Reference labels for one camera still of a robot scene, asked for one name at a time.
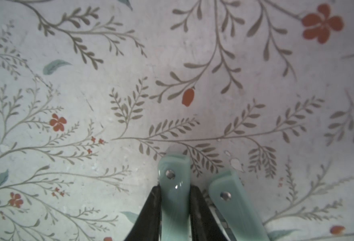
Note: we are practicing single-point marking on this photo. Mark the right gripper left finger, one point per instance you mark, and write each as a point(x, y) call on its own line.
point(147, 225)

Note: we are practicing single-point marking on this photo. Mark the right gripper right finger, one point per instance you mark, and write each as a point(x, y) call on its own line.
point(203, 223)

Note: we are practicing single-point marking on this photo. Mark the mint fruit knife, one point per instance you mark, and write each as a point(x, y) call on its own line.
point(175, 182)
point(238, 218)

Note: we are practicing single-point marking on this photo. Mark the floral patterned table mat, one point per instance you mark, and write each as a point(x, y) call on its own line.
point(94, 93)

